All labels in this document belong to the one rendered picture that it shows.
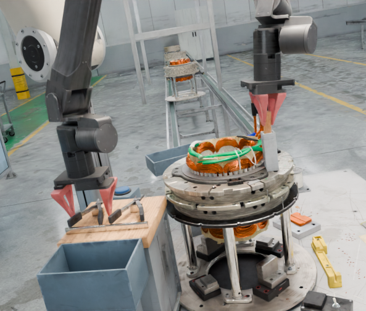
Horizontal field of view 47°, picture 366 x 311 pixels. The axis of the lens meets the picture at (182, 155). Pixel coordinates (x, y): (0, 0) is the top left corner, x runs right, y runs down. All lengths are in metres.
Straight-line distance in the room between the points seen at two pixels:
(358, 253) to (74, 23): 0.92
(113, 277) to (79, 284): 0.06
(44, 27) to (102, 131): 0.48
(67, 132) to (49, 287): 0.29
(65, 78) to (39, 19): 0.40
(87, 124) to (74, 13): 0.20
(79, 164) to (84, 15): 0.29
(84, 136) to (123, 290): 0.29
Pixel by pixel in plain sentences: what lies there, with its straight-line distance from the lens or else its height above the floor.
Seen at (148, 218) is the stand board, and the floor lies 1.07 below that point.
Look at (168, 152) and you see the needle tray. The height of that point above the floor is 1.05.
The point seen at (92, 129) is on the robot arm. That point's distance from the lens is 0.80.
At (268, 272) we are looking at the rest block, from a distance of 1.06.
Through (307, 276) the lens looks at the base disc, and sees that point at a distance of 1.13.
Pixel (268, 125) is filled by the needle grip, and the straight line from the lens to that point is 0.95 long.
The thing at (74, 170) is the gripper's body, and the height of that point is 1.20.
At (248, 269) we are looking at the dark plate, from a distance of 1.20.
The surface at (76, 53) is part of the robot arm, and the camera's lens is 0.80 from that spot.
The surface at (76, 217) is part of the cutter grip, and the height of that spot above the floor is 1.09.
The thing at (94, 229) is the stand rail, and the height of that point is 1.07.
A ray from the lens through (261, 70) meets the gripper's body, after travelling 0.91.
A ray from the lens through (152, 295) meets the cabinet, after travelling 0.90.
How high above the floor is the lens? 1.44
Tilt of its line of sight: 17 degrees down
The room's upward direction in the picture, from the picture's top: 10 degrees counter-clockwise
